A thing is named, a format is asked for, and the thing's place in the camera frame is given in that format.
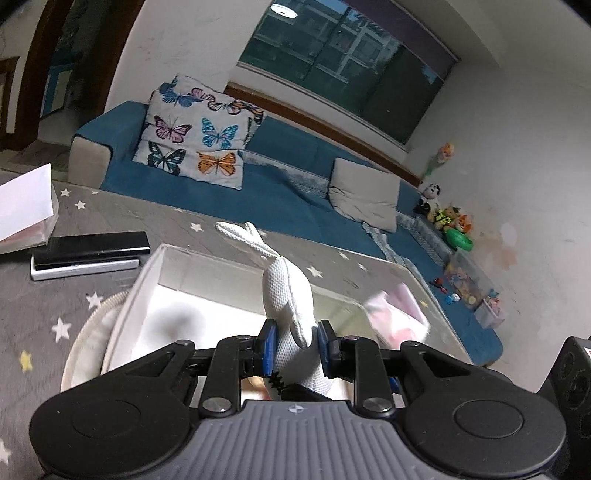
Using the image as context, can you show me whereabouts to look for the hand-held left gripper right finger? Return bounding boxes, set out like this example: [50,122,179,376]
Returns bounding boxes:
[318,320,476,416]

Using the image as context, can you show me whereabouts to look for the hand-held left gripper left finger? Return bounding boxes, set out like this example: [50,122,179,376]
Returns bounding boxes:
[122,318,279,418]

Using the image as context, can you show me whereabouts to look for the white rabbit plush toy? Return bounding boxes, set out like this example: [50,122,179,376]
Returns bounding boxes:
[215,222,356,400]

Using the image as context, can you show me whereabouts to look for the grey cardboard box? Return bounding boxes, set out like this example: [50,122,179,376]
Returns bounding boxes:
[100,244,474,402]

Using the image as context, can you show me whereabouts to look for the pink tissue pack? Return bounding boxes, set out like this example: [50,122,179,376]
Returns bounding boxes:
[365,282,432,349]

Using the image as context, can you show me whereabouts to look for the small clear storage box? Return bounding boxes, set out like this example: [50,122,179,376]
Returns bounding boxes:
[473,288,509,329]

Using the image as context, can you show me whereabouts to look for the clear toy storage box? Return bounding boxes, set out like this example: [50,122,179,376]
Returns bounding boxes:
[443,251,492,310]

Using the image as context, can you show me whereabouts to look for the grey cushion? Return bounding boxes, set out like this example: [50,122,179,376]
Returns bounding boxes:
[329,158,402,233]

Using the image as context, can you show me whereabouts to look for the blue sofa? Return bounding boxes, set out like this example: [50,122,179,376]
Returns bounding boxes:
[69,100,504,367]

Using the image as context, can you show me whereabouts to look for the yellow black plush toy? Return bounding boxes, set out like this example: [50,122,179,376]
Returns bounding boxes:
[427,207,455,232]

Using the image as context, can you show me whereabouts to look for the panda plush toy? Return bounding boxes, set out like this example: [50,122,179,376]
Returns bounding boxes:
[414,183,441,215]

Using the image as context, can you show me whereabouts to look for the orange tiger plush toy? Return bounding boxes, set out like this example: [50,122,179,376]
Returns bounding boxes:
[450,208,474,235]

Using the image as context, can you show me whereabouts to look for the white flat box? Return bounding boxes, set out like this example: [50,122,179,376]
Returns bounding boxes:
[30,257,140,281]

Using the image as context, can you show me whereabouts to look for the black flat box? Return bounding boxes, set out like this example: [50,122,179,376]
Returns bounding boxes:
[31,231,151,273]

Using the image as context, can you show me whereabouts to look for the star print tablecloth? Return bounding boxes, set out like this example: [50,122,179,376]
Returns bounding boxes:
[0,168,462,480]

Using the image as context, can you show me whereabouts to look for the butterfly print pillow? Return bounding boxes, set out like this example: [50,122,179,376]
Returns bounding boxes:
[132,74,266,190]

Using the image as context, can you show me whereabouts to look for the clear plastic box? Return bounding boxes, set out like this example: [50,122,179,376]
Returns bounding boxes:
[0,185,60,257]

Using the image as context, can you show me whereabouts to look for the white folded paper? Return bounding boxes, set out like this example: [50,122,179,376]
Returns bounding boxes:
[0,164,54,243]

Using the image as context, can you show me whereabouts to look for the dark window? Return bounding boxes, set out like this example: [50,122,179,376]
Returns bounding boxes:
[237,0,462,147]

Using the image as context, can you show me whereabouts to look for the green ring toy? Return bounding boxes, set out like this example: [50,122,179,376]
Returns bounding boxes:
[445,228,474,251]

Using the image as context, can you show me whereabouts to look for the round table inset ring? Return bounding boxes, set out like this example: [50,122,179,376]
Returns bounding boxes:
[60,291,134,393]

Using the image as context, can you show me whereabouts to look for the flower wall toy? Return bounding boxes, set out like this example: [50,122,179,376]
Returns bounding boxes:
[425,142,455,178]

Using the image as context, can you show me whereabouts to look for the brown door frame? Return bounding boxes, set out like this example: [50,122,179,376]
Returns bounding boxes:
[0,0,148,153]

